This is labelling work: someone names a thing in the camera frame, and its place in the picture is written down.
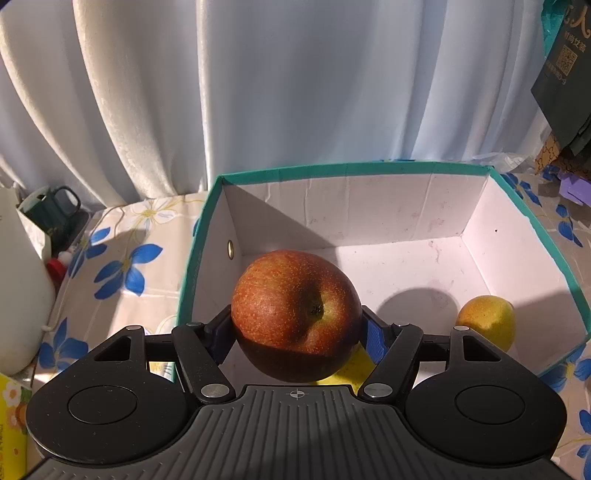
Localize dark hanging plastic bags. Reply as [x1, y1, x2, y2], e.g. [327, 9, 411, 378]
[532, 1, 590, 179]

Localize white curtain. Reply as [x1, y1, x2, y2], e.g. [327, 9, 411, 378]
[1, 1, 547, 207]

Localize dark green mug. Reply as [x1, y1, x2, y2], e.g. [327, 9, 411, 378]
[18, 186, 81, 243]

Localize yellow pear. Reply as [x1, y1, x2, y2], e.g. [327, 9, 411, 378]
[456, 295, 516, 352]

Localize purple small box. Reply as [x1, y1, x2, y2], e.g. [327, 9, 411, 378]
[559, 172, 591, 206]

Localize yellow tissue box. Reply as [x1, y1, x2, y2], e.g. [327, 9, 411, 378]
[0, 374, 32, 480]

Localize floral plastic tablecloth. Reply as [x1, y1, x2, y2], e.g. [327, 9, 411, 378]
[27, 168, 591, 480]

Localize teal cardboard box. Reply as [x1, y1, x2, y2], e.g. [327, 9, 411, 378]
[178, 161, 590, 374]

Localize red apple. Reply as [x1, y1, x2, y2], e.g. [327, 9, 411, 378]
[230, 250, 363, 383]

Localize small red object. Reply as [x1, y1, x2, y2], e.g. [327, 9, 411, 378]
[45, 251, 73, 292]

